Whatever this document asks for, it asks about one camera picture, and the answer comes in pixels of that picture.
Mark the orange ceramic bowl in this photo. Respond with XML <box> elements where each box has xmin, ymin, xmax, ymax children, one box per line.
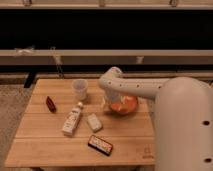
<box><xmin>109</xmin><ymin>96</ymin><xmax>138</xmax><ymax>115</ymax></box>

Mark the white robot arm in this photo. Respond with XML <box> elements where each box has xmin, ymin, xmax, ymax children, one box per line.
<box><xmin>98</xmin><ymin>67</ymin><xmax>213</xmax><ymax>171</ymax></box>

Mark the white soap bar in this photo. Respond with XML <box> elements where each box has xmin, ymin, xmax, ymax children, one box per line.
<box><xmin>87</xmin><ymin>114</ymin><xmax>103</xmax><ymax>132</ymax></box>

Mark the translucent plastic cup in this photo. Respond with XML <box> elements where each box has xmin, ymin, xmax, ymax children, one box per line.
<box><xmin>72</xmin><ymin>79</ymin><xmax>88</xmax><ymax>101</ymax></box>

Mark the black rectangular box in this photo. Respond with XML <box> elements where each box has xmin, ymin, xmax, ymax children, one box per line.
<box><xmin>88</xmin><ymin>135</ymin><xmax>113</xmax><ymax>156</ymax></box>

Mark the white tube bottle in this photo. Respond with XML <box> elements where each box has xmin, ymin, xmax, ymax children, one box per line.
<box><xmin>62</xmin><ymin>102</ymin><xmax>83</xmax><ymax>136</ymax></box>

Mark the dark red small object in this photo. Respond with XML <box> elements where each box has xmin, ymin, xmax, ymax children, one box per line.
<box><xmin>46</xmin><ymin>97</ymin><xmax>56</xmax><ymax>113</ymax></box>

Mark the wooden table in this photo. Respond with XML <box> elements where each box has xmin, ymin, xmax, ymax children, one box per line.
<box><xmin>5</xmin><ymin>79</ymin><xmax>155</xmax><ymax>168</ymax></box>

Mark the grey shelf rail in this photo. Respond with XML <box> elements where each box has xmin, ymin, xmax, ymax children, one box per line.
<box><xmin>0</xmin><ymin>48</ymin><xmax>213</xmax><ymax>66</ymax></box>

